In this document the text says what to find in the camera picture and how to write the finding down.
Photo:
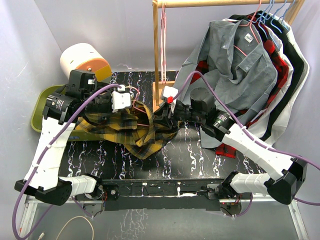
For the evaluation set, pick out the blue wire hanger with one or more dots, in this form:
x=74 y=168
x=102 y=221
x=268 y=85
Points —
x=268 y=19
x=280 y=18

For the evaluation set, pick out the red black plaid shirt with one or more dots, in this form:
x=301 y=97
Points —
x=258 y=125

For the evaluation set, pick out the wooden clothes rack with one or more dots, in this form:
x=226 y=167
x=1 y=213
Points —
x=157 y=86

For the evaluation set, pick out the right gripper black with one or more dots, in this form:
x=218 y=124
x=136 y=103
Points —
x=175 y=122

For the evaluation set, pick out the black garment on rack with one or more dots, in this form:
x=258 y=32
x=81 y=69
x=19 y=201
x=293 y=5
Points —
x=295 y=62

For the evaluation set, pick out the white orange cylindrical container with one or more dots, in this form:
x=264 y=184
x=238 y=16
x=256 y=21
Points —
x=83 y=56

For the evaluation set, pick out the yellow plaid flannel shirt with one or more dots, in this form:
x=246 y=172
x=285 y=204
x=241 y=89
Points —
x=141 y=142

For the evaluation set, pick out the grey button shirt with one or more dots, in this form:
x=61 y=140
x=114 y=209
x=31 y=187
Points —
x=240 y=70

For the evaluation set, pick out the green plastic laundry bin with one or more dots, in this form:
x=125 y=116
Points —
x=37 y=117

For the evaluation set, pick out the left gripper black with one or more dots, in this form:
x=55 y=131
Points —
x=109 y=94

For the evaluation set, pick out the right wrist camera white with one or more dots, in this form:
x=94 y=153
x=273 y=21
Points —
x=168 y=93

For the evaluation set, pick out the pink wire hanger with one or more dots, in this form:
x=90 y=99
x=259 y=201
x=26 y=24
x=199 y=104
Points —
x=139 y=114

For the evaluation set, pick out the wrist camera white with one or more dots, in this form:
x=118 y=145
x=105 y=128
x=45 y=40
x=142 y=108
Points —
x=168 y=93
x=120 y=99

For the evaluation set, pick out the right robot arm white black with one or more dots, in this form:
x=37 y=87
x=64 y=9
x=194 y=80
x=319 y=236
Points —
x=283 y=174

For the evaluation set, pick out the pink wire hangers bundle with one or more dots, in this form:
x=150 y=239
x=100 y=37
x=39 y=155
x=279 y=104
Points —
x=163 y=35

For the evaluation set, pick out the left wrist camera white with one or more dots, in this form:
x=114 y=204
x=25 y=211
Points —
x=120 y=99

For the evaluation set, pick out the white garment on rack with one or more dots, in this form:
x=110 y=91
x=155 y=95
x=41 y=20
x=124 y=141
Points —
x=300 y=82

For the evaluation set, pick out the black base bar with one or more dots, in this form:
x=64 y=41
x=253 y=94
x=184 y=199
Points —
x=158 y=194

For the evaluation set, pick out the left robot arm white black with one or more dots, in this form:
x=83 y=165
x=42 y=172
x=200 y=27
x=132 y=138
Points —
x=60 y=115

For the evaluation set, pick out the aluminium frame rail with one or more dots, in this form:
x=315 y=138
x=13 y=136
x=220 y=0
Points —
x=261 y=219

